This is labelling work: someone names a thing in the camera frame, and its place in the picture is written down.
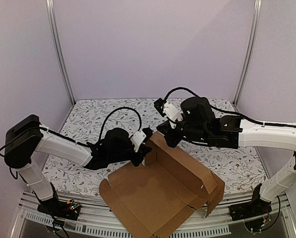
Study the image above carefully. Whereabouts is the brown cardboard box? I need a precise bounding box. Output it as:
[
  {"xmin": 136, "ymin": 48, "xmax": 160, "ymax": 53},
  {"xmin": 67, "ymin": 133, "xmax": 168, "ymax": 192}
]
[{"xmin": 99, "ymin": 132, "xmax": 225, "ymax": 238}]

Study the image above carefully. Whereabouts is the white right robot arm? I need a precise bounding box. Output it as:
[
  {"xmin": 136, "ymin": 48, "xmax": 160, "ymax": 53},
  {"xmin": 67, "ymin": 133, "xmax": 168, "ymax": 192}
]
[{"xmin": 154, "ymin": 96, "xmax": 296, "ymax": 216}]

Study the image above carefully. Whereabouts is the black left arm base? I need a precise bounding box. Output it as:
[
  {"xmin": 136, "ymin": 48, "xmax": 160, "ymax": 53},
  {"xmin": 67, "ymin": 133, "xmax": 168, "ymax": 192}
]
[{"xmin": 36, "ymin": 183, "xmax": 81, "ymax": 221}]

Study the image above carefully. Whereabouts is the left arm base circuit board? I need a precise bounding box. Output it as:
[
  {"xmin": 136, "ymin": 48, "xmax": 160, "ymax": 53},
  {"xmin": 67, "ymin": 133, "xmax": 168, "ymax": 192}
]
[{"xmin": 65, "ymin": 199, "xmax": 81, "ymax": 211}]

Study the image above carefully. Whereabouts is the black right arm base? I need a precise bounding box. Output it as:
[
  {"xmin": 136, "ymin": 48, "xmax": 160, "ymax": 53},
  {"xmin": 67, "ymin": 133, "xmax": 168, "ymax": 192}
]
[{"xmin": 229, "ymin": 183, "xmax": 272, "ymax": 233}]

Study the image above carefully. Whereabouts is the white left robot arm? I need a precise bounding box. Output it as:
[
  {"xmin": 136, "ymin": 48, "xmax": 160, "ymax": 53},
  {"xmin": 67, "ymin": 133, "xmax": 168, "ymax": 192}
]
[{"xmin": 0, "ymin": 115, "xmax": 153, "ymax": 215}]

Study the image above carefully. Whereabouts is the floral patterned table mat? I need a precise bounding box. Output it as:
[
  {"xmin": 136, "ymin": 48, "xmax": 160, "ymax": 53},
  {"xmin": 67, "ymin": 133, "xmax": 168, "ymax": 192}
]
[{"xmin": 43, "ymin": 99, "xmax": 267, "ymax": 196}]

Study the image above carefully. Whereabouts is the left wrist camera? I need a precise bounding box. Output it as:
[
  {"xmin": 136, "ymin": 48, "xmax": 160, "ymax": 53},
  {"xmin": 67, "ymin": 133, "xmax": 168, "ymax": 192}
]
[{"xmin": 130, "ymin": 130, "xmax": 147, "ymax": 152}]

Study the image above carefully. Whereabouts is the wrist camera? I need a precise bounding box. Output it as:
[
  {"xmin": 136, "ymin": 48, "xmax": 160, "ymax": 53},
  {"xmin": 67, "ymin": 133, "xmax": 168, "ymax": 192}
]
[
  {"xmin": 130, "ymin": 130, "xmax": 147, "ymax": 152},
  {"xmin": 154, "ymin": 98, "xmax": 183, "ymax": 129}
]

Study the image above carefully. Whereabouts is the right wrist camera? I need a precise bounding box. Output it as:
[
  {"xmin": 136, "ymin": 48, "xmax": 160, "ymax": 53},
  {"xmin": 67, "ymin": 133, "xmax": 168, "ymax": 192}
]
[{"xmin": 154, "ymin": 98, "xmax": 183, "ymax": 129}]

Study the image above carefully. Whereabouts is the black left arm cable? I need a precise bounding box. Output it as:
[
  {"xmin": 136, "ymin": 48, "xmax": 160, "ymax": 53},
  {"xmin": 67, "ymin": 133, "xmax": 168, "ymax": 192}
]
[{"xmin": 98, "ymin": 107, "xmax": 142, "ymax": 147}]

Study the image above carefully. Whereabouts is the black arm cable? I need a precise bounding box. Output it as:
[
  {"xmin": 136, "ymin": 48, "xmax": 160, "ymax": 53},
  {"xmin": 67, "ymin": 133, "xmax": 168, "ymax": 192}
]
[
  {"xmin": 162, "ymin": 87, "xmax": 296, "ymax": 129},
  {"xmin": 98, "ymin": 107, "xmax": 142, "ymax": 147}
]

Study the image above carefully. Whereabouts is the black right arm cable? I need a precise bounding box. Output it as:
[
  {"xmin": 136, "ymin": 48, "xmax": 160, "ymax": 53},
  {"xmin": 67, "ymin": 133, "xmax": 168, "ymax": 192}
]
[{"xmin": 162, "ymin": 87, "xmax": 296, "ymax": 129}]

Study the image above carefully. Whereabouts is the aluminium front table rail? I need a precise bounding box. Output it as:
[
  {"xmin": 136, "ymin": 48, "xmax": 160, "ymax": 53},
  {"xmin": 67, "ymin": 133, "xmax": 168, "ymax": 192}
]
[{"xmin": 11, "ymin": 192, "xmax": 296, "ymax": 238}]

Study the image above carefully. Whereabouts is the right aluminium corner post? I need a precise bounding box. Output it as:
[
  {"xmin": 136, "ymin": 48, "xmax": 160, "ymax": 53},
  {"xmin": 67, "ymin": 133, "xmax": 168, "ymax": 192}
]
[{"xmin": 232, "ymin": 0, "xmax": 262, "ymax": 107}]

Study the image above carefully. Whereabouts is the aluminium corner post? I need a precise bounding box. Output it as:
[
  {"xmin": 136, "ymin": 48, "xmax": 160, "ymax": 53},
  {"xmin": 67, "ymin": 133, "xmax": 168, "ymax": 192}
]
[
  {"xmin": 45, "ymin": 0, "xmax": 76, "ymax": 106},
  {"xmin": 232, "ymin": 0, "xmax": 262, "ymax": 107}
]

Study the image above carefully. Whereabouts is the left aluminium corner post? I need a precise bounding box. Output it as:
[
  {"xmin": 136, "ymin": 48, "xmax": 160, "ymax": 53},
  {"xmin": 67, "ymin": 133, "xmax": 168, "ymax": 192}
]
[{"xmin": 45, "ymin": 0, "xmax": 76, "ymax": 106}]

